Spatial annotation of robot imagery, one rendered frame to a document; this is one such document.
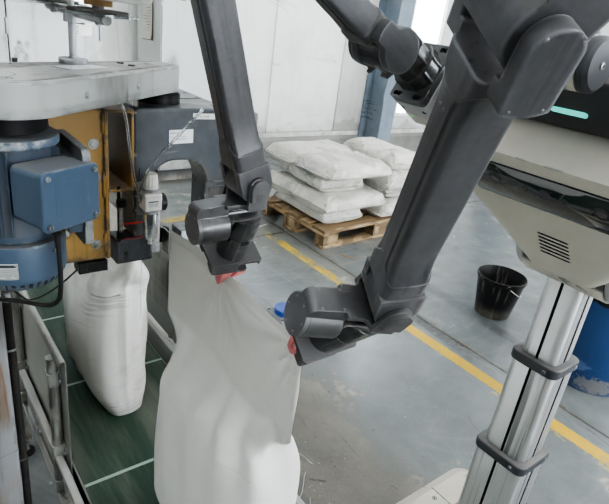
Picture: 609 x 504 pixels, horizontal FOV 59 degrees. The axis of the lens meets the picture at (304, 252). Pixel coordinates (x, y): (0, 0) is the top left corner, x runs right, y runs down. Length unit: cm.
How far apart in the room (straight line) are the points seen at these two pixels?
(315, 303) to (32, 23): 338
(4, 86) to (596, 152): 84
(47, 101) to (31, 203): 15
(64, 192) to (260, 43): 529
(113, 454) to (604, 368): 228
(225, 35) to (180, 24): 414
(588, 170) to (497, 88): 51
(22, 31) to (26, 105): 301
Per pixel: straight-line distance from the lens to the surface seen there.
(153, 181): 113
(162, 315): 224
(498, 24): 40
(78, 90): 93
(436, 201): 51
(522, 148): 96
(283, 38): 622
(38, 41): 389
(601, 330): 295
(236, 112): 85
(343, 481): 217
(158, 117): 116
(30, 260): 95
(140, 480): 160
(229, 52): 82
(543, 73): 40
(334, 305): 67
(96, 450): 169
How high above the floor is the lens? 155
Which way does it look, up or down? 24 degrees down
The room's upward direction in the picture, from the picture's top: 8 degrees clockwise
